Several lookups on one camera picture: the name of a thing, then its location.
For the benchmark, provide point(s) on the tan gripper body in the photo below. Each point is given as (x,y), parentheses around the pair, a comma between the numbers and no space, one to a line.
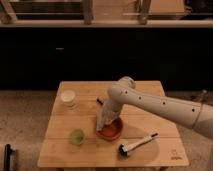
(112,108)

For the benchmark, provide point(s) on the grey towel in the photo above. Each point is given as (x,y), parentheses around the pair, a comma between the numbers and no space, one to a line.
(103,120)

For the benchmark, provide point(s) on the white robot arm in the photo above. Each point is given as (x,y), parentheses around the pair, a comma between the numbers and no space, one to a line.
(194,115)

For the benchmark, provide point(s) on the red bowl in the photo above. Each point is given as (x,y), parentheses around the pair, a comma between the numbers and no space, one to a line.
(113,131)

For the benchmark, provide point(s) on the small green cup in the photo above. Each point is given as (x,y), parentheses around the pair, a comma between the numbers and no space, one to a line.
(77,137)

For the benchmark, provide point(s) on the wooden table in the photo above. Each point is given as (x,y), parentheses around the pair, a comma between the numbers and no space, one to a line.
(166,150)

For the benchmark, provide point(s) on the black object at floor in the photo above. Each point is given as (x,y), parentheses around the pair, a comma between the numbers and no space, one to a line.
(8,151)

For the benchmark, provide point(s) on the white handled dish brush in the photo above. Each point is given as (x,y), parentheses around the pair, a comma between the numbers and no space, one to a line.
(125,150)

